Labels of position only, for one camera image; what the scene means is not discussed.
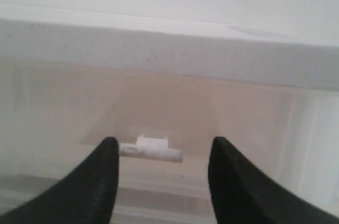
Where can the clear middle wide drawer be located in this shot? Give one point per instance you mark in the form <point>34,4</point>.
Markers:
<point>131,205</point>

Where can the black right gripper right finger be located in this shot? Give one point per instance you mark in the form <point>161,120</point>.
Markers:
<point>242,193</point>

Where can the white plastic drawer cabinet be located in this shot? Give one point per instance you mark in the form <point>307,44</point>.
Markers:
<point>173,48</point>

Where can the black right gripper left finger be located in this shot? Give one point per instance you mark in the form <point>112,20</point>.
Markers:
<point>85,195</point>

